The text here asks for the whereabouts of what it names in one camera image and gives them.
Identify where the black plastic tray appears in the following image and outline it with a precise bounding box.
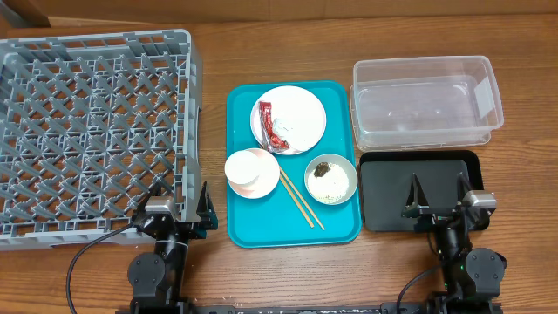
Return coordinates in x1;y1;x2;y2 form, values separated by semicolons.
359;150;483;232

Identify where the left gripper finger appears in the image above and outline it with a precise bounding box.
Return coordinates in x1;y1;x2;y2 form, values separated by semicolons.
196;181;218;230
138;183;161;214

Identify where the white round plate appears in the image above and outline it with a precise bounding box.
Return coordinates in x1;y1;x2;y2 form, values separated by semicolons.
250;85;327;155

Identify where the grey bowl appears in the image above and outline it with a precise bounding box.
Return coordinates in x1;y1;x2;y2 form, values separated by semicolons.
304;154;357;206

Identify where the pile of white rice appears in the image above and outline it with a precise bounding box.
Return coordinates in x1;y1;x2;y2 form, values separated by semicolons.
307;162;350;204

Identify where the wooden chopstick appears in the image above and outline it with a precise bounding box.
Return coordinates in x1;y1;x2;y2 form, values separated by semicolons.
279;173;315;229
279;167;325;230

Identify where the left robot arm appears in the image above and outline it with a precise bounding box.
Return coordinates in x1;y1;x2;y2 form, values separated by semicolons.
127;184;218;313

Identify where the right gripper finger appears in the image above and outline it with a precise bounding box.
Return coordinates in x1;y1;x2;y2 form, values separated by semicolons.
457;173;472;205
402;174;429;215

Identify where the pink bowl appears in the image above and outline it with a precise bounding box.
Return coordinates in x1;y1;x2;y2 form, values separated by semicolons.
227;148;280;199

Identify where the teal plastic serving tray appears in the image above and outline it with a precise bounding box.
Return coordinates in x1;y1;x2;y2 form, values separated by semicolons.
227;80;363;249

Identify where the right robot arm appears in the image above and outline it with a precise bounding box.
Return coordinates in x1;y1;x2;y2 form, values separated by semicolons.
395;174;507;314

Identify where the white paper cup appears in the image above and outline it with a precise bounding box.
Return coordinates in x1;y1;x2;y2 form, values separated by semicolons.
224;150;260;186

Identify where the white tissue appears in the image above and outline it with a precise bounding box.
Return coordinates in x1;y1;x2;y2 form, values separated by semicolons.
272;118;298;142

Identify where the clear plastic waste bin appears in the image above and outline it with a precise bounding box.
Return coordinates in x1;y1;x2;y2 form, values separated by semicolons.
350;56;504;152

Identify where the brown food scrap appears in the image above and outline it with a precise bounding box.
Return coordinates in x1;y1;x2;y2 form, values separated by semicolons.
313;162;330;178

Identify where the grey plastic dish rack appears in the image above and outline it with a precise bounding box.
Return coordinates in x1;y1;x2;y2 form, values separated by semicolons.
1;29;202;251

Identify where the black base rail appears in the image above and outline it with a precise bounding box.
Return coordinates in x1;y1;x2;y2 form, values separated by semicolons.
115;297;505;314

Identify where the red snack wrapper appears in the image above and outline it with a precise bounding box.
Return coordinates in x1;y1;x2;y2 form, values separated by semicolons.
258;101;289;153

